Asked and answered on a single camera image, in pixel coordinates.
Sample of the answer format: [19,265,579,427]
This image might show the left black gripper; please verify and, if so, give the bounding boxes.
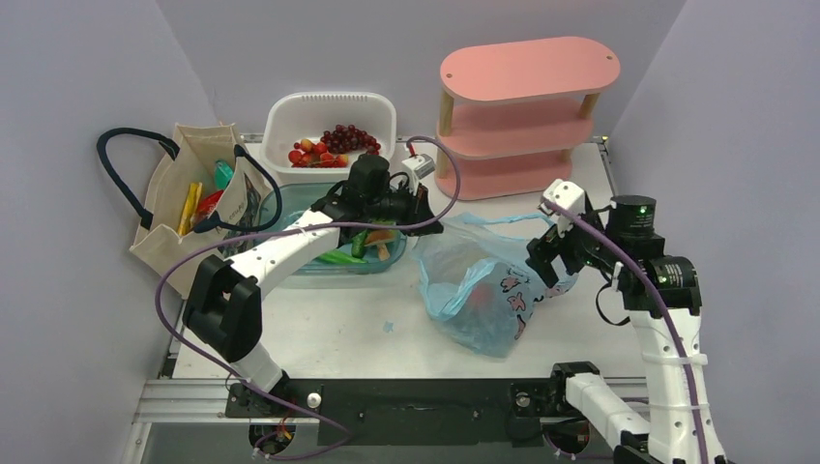
[365,180,442,238]

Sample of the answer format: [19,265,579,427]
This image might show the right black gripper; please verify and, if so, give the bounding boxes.
[528,202,626,286]

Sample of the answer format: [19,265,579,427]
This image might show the blue plastic grocery bag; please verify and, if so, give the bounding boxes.
[411,213,577,359]

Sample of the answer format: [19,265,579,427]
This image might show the beige canvas tote bag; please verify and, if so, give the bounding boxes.
[96,125,279,275]

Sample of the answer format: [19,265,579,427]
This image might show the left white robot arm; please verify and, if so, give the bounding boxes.
[184,155,443,416]

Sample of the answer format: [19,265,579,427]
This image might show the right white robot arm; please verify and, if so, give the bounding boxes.
[526,181,729,463]

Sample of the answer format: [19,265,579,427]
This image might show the brown mushroom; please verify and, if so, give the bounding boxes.
[365,230,395,261]

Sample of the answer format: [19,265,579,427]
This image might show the dark green cucumber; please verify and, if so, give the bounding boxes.
[350,230,369,259]

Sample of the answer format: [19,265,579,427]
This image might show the red grape bunch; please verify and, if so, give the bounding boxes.
[319,125,382,155]

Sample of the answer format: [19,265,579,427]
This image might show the long green okra pod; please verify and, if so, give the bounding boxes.
[317,249,366,265]

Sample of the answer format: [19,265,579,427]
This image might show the red cherries pile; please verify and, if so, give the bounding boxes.
[287,139,349,168]

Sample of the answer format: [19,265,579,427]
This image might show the white plastic basket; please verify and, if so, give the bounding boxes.
[258,92,397,185]

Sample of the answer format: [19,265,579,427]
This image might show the teal packet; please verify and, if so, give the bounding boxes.
[214,159,234,190]

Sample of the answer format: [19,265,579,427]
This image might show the pink three-tier shelf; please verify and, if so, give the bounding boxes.
[435,36,621,201]

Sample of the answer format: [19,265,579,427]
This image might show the red snack packet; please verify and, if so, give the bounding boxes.
[190,190,223,226]

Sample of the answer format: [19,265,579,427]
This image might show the yellow snack packet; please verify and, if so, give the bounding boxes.
[176,183,202,237]

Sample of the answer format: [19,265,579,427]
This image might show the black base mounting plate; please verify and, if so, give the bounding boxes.
[224,378,592,451]

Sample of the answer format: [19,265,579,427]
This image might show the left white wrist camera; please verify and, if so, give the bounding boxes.
[400,154,436,192]

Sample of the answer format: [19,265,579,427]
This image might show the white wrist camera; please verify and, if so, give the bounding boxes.
[538,179,587,238]
[400,154,436,192]

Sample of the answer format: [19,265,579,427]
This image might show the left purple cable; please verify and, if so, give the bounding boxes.
[155,135,462,461]

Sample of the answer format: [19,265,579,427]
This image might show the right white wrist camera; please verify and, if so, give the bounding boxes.
[538,179,587,238]

